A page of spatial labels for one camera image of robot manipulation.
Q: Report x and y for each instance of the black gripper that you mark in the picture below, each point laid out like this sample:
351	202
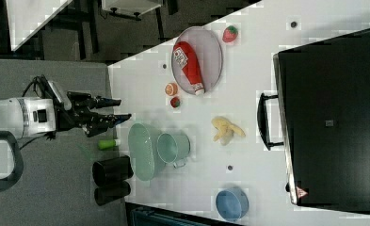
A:
73	110

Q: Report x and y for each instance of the yellow plush peeled banana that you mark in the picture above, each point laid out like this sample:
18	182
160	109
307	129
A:
225	130

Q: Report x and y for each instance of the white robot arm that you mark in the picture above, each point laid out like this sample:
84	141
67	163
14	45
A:
50	111

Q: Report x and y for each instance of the green marker bottle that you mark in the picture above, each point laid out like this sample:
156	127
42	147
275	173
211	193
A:
107	144

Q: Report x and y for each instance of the green perforated colander bowl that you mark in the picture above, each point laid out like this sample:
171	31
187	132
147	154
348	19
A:
145	160

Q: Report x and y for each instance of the black cylinder cup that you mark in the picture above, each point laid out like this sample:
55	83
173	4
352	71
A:
111	171
110	193

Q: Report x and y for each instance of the orange slice toy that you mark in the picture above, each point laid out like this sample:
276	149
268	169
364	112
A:
171	89

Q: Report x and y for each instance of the small red strawberry toy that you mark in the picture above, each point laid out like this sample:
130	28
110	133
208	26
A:
175	102

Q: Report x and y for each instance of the red plush ketchup bottle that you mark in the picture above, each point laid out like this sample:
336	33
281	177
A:
186	58

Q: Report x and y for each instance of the white cart with casters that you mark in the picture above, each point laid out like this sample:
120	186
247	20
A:
131	9

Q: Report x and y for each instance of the grey round plate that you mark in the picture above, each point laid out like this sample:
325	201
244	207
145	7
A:
209	54

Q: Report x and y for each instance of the red plush strawberry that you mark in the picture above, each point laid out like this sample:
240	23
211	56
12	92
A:
230	34

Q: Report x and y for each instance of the blue bowl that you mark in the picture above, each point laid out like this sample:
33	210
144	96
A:
232	203

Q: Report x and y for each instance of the black toaster oven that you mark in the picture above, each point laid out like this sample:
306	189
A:
323	91

